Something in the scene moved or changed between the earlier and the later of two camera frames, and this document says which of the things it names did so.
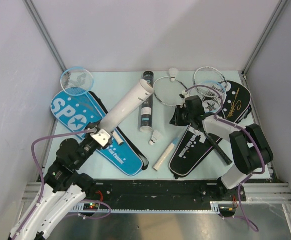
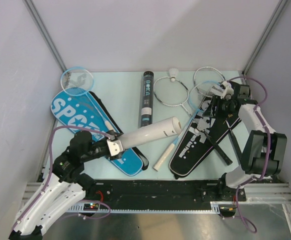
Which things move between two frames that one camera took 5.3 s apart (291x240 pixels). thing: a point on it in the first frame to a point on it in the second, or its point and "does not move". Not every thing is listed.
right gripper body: x=190 y=116 to x=223 y=108
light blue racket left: x=78 y=81 does not move
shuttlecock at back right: x=173 y=73 does not move
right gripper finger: x=180 y=117 to x=211 y=110
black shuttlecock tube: x=146 y=108 does not move
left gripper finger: x=94 y=125 to x=115 y=135
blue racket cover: x=81 y=112 does not move
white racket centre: x=168 y=92 does not move
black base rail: x=133 y=192 does not move
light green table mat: x=160 y=124 does not move
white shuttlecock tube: x=125 y=105 to x=166 y=127
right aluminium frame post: x=276 y=14 does not move
